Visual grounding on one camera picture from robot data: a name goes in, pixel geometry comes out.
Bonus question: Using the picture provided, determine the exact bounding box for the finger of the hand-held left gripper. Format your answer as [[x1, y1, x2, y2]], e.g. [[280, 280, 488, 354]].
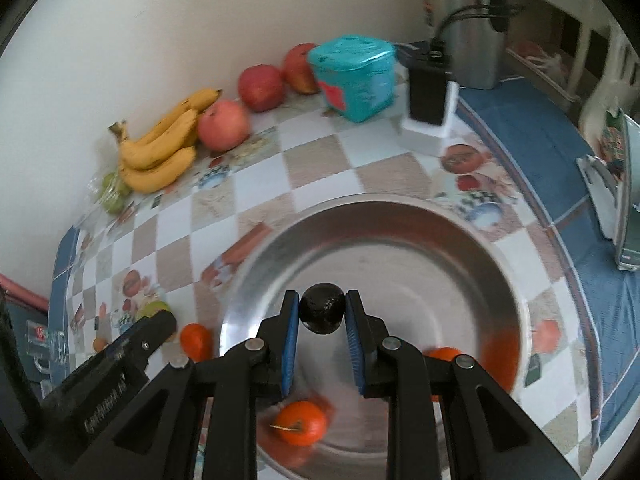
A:
[[107, 310, 178, 361]]

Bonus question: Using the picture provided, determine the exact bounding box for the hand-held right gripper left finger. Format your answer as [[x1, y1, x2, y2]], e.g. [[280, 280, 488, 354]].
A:
[[75, 290, 301, 480]]

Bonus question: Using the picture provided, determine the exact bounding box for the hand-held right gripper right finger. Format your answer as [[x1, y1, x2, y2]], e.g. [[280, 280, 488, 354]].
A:
[[345, 290, 581, 480]]

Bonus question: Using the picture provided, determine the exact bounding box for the green mango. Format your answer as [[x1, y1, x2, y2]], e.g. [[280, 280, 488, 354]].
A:
[[135, 299, 172, 323]]

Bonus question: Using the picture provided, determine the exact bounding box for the dark purple plum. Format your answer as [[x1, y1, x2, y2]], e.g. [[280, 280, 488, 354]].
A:
[[299, 283, 347, 335]]

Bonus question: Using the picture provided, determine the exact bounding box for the orange tangerine with stem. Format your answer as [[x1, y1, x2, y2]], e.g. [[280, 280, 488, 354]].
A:
[[270, 400, 328, 447]]

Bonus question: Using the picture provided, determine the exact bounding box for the stainless steel basin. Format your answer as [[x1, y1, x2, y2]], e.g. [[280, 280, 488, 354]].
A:
[[218, 194, 531, 480]]

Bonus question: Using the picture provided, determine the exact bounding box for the bag of green fruits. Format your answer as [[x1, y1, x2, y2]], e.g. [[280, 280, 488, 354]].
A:
[[87, 170, 133, 216]]

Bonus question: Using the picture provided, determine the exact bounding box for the clear plastic holder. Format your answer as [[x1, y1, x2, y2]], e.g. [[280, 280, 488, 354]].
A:
[[22, 320, 71, 376]]

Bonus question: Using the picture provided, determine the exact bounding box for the pink bar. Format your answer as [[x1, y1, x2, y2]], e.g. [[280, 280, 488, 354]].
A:
[[0, 272, 51, 311]]

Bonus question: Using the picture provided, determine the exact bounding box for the bunch of yellow bananas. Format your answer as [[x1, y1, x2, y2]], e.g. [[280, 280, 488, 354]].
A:
[[109, 88, 223, 194]]

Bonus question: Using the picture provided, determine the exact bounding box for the pale red apple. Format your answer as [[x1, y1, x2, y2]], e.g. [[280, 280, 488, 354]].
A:
[[196, 99, 252, 152]]

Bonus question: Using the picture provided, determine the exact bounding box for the white charging dock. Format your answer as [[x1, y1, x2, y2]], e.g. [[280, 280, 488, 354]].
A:
[[398, 82, 460, 157]]

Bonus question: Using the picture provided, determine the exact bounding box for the dark red apple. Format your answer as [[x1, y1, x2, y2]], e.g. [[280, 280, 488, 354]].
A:
[[238, 64, 287, 113], [281, 43, 321, 95]]

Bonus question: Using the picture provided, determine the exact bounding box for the teal plastic box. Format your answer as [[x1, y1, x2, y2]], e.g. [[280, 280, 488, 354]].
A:
[[307, 35, 397, 124]]

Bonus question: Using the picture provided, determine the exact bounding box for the white phone stand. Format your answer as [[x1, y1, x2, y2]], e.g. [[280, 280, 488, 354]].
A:
[[576, 155, 623, 240]]

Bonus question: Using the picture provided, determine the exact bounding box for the smartphone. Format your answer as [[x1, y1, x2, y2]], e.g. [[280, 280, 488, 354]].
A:
[[602, 107, 640, 272]]

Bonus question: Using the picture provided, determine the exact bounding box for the stainless steel thermos jug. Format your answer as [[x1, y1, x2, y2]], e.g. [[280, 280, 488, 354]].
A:
[[422, 0, 511, 91]]

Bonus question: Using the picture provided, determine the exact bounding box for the white chair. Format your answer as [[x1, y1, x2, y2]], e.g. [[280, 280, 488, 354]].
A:
[[580, 20, 640, 131]]

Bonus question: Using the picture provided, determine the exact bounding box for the white shelf unit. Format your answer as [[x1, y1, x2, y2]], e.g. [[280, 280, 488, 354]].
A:
[[505, 0, 616, 111]]

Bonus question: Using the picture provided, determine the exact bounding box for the black cable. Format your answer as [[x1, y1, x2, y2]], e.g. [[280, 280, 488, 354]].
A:
[[432, 0, 576, 48]]

